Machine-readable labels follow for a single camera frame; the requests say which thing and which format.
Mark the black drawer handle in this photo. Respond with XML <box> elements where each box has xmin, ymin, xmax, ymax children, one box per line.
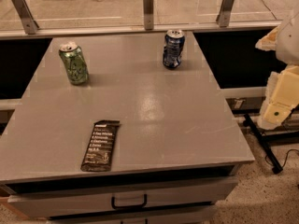
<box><xmin>111</xmin><ymin>194</ymin><xmax>148</xmax><ymax>210</ymax></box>

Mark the black cable on floor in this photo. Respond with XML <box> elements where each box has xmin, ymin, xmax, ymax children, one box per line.
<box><xmin>264</xmin><ymin>148</ymin><xmax>299</xmax><ymax>170</ymax></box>

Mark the black floor stand bar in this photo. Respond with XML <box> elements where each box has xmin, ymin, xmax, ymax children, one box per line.
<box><xmin>243</xmin><ymin>114</ymin><xmax>283</xmax><ymax>175</ymax></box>

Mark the green soda can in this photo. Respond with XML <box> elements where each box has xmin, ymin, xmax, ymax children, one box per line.
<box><xmin>59</xmin><ymin>41</ymin><xmax>89</xmax><ymax>85</ymax></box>

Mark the middle metal railing bracket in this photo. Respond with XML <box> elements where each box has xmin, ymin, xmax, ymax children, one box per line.
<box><xmin>143</xmin><ymin>0</ymin><xmax>154</xmax><ymax>30</ymax></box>

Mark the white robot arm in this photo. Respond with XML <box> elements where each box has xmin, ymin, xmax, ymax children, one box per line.
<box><xmin>255</xmin><ymin>7</ymin><xmax>299</xmax><ymax>130</ymax></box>

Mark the metal railing bracket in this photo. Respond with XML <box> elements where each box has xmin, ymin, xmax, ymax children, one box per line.
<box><xmin>143</xmin><ymin>0</ymin><xmax>154</xmax><ymax>30</ymax></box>
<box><xmin>216</xmin><ymin>0</ymin><xmax>235</xmax><ymax>27</ymax></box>
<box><xmin>11</xmin><ymin>0</ymin><xmax>39</xmax><ymax>35</ymax></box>

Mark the right metal railing bracket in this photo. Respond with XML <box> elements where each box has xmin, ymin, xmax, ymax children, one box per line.
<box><xmin>216</xmin><ymin>0</ymin><xmax>235</xmax><ymax>27</ymax></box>

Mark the blue pepsi can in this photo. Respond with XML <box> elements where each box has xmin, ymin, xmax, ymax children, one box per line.
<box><xmin>163</xmin><ymin>30</ymin><xmax>185</xmax><ymax>69</ymax></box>

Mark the lower grey drawer front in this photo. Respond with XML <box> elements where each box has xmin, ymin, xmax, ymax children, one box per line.
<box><xmin>46</xmin><ymin>205</ymin><xmax>216</xmax><ymax>224</ymax></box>

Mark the black snack bar wrapper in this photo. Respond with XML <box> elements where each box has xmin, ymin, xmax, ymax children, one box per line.
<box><xmin>80</xmin><ymin>120</ymin><xmax>121</xmax><ymax>172</ymax></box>

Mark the left metal railing bracket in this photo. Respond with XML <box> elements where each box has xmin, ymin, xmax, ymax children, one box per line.
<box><xmin>11</xmin><ymin>0</ymin><xmax>39</xmax><ymax>35</ymax></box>

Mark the grey drawer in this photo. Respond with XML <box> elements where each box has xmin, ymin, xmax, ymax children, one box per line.
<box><xmin>8</xmin><ymin>176</ymin><xmax>237</xmax><ymax>217</ymax></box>
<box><xmin>46</xmin><ymin>205</ymin><xmax>216</xmax><ymax>224</ymax></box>

